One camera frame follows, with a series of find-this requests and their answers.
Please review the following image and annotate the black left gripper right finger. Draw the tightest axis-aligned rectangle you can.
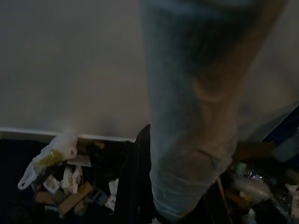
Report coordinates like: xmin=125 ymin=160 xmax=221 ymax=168
xmin=198 ymin=178 xmax=236 ymax=224

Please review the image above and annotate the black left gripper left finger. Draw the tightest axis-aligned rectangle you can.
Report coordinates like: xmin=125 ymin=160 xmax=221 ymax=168
xmin=115 ymin=123 xmax=159 ymax=224

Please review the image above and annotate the black floor mat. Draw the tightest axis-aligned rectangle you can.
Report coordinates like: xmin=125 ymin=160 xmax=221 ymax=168
xmin=0 ymin=138 xmax=155 ymax=224

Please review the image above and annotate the clear plastic bottle green cap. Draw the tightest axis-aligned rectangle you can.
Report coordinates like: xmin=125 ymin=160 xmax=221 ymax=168
xmin=232 ymin=161 xmax=280 ymax=201

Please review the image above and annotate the brown cardboard piece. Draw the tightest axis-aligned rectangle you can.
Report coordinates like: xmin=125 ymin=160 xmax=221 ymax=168
xmin=58 ymin=181 xmax=94 ymax=216

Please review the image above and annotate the cardboard box of trash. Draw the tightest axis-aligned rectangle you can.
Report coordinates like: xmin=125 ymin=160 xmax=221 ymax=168
xmin=230 ymin=141 xmax=299 ymax=224

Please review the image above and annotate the white plastic bag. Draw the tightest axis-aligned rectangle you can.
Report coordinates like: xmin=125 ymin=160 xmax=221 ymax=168
xmin=17 ymin=131 xmax=79 ymax=191

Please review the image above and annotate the white baseboard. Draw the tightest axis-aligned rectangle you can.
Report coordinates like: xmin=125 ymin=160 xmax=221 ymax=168
xmin=0 ymin=127 xmax=138 ymax=142

